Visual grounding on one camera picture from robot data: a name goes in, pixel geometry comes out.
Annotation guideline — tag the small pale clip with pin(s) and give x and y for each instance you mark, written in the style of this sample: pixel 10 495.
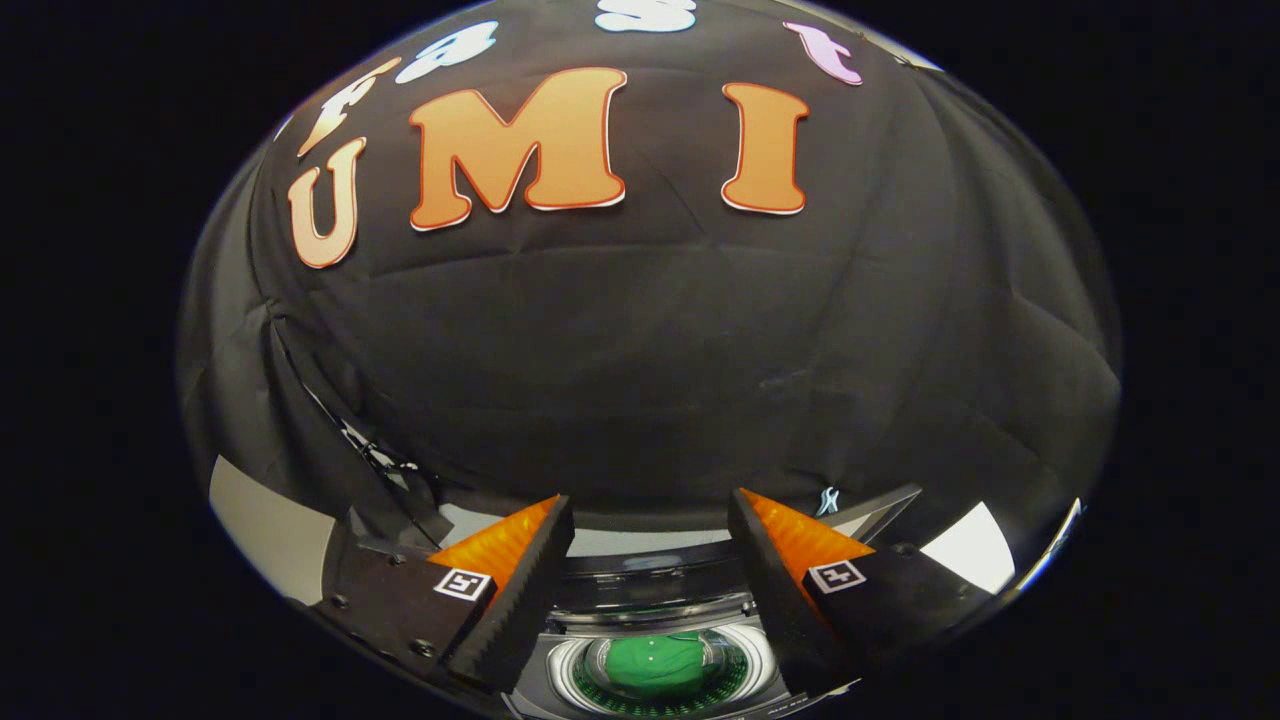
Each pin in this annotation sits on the small pale clip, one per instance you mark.
pixel 828 500

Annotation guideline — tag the black backdrop cloth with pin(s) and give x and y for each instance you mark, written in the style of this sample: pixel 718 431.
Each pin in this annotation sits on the black backdrop cloth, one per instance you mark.
pixel 650 350

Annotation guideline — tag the dark washing machine lid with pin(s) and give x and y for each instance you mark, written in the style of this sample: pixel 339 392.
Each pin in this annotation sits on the dark washing machine lid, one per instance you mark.
pixel 650 578

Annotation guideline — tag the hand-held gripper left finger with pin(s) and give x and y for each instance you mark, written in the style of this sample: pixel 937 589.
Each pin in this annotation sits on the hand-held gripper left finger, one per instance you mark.
pixel 530 595

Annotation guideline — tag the green polo shirt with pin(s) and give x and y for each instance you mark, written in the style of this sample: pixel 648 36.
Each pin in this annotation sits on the green polo shirt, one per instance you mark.
pixel 655 665

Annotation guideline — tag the grey washing machine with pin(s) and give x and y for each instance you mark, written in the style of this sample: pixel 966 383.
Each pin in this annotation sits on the grey washing machine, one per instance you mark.
pixel 562 668

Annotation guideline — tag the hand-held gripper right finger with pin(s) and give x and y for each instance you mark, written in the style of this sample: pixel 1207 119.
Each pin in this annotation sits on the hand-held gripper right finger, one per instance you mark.
pixel 775 600

